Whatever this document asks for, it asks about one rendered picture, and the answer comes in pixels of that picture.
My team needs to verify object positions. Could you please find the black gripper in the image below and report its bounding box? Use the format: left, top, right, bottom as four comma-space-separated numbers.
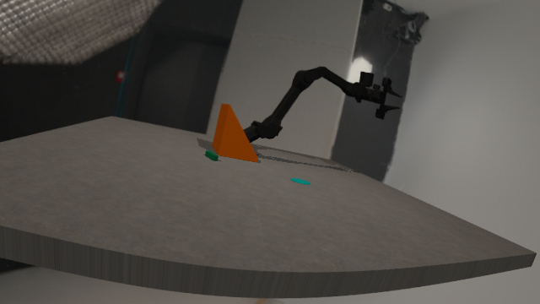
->
367, 77, 402, 119

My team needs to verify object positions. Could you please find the green rectangular post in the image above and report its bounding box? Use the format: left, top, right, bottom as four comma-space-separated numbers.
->
205, 150, 219, 161

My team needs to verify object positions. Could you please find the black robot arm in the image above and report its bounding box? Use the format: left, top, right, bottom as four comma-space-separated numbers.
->
243, 67, 382, 143

